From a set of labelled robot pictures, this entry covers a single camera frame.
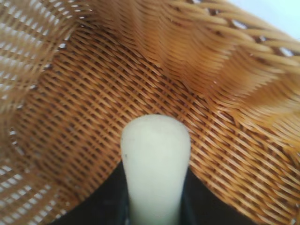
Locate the brown woven wicker basket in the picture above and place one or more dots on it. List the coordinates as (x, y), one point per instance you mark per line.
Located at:
(150, 70)

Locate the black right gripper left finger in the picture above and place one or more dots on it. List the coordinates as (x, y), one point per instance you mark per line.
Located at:
(103, 199)

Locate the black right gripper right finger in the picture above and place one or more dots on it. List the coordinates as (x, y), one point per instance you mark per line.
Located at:
(206, 201)

